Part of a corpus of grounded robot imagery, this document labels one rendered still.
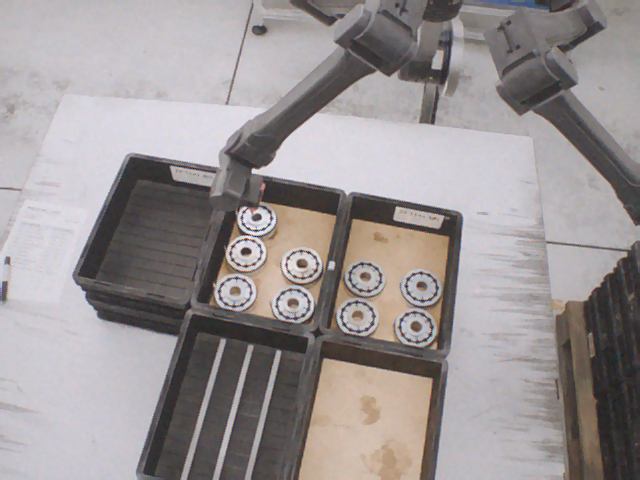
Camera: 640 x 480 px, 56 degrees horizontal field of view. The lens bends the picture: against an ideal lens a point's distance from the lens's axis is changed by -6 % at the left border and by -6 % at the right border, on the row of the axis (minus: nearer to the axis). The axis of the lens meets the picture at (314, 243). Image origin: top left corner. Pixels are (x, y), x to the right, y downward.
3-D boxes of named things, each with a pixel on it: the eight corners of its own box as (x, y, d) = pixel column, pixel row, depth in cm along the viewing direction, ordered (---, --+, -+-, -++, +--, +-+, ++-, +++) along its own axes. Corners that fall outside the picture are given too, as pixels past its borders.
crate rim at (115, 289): (129, 156, 167) (127, 151, 165) (234, 175, 165) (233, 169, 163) (72, 284, 147) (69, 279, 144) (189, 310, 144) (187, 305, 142)
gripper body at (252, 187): (256, 206, 132) (254, 187, 126) (209, 197, 133) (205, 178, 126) (263, 181, 135) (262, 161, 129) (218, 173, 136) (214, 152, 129)
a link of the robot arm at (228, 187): (278, 145, 121) (241, 125, 117) (268, 195, 116) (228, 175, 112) (248, 170, 130) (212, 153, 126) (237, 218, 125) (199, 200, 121)
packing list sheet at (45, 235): (20, 199, 184) (19, 198, 183) (90, 206, 183) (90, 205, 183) (-19, 295, 167) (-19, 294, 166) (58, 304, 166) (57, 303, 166)
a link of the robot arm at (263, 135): (418, 34, 93) (364, -5, 88) (417, 60, 91) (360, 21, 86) (270, 152, 126) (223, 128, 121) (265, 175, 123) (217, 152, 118)
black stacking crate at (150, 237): (136, 178, 175) (128, 153, 165) (236, 196, 173) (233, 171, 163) (84, 301, 155) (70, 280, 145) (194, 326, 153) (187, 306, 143)
